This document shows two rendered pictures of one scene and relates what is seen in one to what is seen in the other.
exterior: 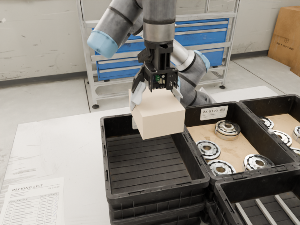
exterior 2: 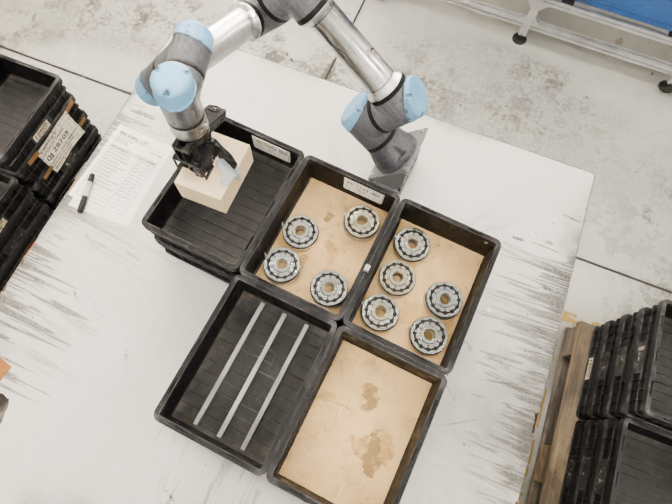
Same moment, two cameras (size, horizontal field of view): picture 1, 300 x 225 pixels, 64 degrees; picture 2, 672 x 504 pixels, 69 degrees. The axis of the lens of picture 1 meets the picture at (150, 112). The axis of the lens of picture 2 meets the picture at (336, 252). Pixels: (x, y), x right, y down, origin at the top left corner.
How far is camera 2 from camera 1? 95 cm
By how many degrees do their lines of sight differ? 41
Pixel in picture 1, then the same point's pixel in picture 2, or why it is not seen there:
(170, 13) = (179, 124)
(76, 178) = not seen: hidden behind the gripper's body
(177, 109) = (214, 194)
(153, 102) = not seen: hidden behind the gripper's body
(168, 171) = (243, 225)
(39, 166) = (159, 116)
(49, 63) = not seen: outside the picture
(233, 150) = (336, 252)
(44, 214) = (131, 180)
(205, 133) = (336, 207)
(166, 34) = (181, 136)
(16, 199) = (118, 145)
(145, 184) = (210, 223)
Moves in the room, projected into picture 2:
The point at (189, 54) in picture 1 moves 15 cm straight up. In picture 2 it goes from (385, 84) to (394, 42)
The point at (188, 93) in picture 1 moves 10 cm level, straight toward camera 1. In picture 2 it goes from (369, 135) to (344, 154)
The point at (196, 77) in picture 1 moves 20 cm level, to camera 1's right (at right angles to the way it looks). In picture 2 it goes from (386, 121) to (444, 161)
